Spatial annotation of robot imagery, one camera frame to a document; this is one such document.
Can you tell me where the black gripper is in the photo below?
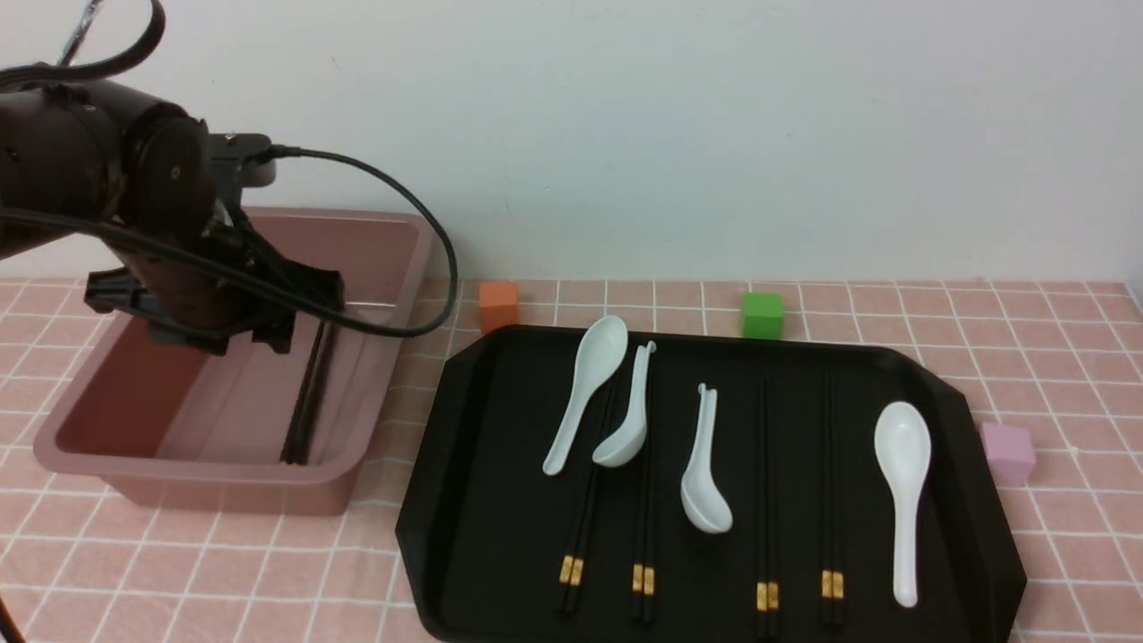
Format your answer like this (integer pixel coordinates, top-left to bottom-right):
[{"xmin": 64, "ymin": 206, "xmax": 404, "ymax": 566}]
[{"xmin": 85, "ymin": 134, "xmax": 346, "ymax": 355}]

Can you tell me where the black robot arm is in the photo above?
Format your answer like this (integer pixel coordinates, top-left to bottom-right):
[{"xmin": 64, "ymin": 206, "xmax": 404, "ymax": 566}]
[{"xmin": 1, "ymin": 80, "xmax": 346, "ymax": 355}]

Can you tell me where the pink rectangular plastic bin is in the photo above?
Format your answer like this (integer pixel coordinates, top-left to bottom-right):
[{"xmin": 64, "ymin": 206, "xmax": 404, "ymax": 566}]
[{"xmin": 33, "ymin": 208, "xmax": 437, "ymax": 515}]

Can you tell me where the orange cube block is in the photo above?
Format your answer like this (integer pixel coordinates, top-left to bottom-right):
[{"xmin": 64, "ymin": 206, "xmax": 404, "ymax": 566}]
[{"xmin": 478, "ymin": 281, "xmax": 520, "ymax": 333}]

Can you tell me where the white ceramic spoon far left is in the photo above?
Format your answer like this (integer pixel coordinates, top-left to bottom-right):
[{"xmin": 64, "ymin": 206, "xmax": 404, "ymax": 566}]
[{"xmin": 542, "ymin": 316, "xmax": 629, "ymax": 476}]

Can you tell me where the white ceramic spoon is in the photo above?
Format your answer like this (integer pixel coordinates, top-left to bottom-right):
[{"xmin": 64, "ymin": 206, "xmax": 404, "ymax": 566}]
[
  {"xmin": 542, "ymin": 316, "xmax": 629, "ymax": 476},
  {"xmin": 680, "ymin": 383, "xmax": 732, "ymax": 536},
  {"xmin": 592, "ymin": 341, "xmax": 657, "ymax": 468},
  {"xmin": 873, "ymin": 400, "xmax": 932, "ymax": 609}
]

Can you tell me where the black plastic tray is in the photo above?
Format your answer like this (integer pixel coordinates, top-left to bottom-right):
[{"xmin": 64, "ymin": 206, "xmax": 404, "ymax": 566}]
[{"xmin": 395, "ymin": 325, "xmax": 1026, "ymax": 642}]

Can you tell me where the black chopstick pair two left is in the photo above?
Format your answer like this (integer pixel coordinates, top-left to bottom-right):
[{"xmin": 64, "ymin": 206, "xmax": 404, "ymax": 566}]
[{"xmin": 555, "ymin": 381, "xmax": 617, "ymax": 618}]

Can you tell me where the black chopstick pair two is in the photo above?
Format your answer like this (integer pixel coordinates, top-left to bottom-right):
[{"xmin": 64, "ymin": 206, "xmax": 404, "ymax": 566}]
[
  {"xmin": 555, "ymin": 381, "xmax": 617, "ymax": 618},
  {"xmin": 555, "ymin": 381, "xmax": 618, "ymax": 618}
]

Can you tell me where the black chopstick pair two right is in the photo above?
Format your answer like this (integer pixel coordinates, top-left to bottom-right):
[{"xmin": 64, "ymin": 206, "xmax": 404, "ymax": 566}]
[{"xmin": 555, "ymin": 381, "xmax": 618, "ymax": 618}]

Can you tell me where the black chopstick pair three right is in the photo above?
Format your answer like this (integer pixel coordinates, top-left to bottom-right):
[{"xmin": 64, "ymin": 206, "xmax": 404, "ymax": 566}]
[{"xmin": 640, "ymin": 376, "xmax": 657, "ymax": 628}]

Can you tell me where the black chopstick pair three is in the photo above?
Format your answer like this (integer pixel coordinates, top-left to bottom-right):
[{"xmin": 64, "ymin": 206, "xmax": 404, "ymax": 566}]
[
  {"xmin": 630, "ymin": 375, "xmax": 648, "ymax": 622},
  {"xmin": 640, "ymin": 376, "xmax": 657, "ymax": 628}
]

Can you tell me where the black chopstick pair three left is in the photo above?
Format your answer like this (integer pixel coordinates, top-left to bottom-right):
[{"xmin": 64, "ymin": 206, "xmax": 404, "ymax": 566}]
[{"xmin": 630, "ymin": 375, "xmax": 648, "ymax": 622}]

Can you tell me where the white ceramic spoon middle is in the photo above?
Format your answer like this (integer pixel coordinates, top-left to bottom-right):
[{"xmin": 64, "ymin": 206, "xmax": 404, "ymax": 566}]
[{"xmin": 680, "ymin": 383, "xmax": 732, "ymax": 536}]

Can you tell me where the green cube block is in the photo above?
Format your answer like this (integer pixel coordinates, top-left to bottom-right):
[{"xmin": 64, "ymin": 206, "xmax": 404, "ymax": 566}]
[{"xmin": 740, "ymin": 292, "xmax": 785, "ymax": 340}]

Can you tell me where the black chopstick pair four left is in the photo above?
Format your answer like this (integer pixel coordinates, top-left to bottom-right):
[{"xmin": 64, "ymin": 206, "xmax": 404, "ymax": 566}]
[{"xmin": 756, "ymin": 379, "xmax": 769, "ymax": 642}]

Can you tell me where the black chopstick pair five right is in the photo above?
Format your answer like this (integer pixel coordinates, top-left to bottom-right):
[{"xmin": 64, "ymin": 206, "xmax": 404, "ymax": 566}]
[{"xmin": 824, "ymin": 376, "xmax": 846, "ymax": 632}]

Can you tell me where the white ceramic spoon right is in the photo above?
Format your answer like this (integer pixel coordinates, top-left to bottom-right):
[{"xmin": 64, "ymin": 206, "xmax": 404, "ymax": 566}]
[{"xmin": 873, "ymin": 400, "xmax": 932, "ymax": 609}]

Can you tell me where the pink cube block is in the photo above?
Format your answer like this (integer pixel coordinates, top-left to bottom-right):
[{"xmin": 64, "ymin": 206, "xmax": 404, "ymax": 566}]
[{"xmin": 980, "ymin": 421, "xmax": 1037, "ymax": 487}]

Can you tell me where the pink checkered tablecloth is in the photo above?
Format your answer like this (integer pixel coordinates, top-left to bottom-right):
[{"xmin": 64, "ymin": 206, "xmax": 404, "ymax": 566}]
[{"xmin": 1, "ymin": 278, "xmax": 1142, "ymax": 642}]

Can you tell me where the black cable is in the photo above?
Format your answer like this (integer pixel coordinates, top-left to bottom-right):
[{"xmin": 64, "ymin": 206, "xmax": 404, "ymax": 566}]
[{"xmin": 0, "ymin": 0, "xmax": 459, "ymax": 338}]

